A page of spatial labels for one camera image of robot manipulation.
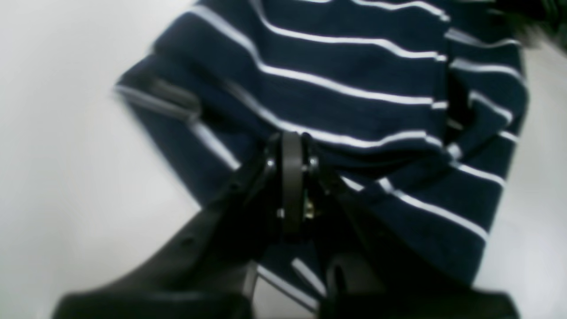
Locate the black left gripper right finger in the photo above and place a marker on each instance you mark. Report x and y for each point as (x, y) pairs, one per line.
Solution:
(372, 273)

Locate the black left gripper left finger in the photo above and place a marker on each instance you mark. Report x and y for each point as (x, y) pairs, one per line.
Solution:
(208, 269)

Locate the navy white striped t-shirt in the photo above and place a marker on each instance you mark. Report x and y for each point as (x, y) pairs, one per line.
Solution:
(415, 104)

